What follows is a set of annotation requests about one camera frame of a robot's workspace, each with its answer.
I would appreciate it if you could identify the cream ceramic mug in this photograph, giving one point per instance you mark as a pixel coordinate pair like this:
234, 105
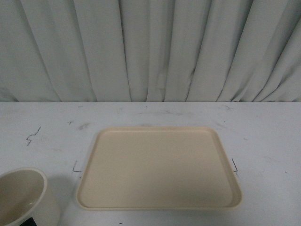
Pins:
26, 199

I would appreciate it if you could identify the beige rectangular plastic tray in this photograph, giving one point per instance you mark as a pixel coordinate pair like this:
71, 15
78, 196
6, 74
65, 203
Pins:
158, 168

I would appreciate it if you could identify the white pleated curtain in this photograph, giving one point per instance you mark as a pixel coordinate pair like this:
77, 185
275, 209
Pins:
150, 50

